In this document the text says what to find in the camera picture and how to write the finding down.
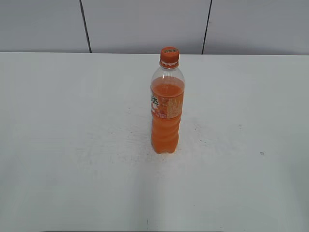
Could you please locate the orange soda plastic bottle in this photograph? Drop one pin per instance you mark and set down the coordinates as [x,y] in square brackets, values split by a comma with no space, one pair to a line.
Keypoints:
[167,94]

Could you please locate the orange bottle cap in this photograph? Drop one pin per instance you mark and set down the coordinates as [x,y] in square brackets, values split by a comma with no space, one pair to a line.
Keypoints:
[169,55]

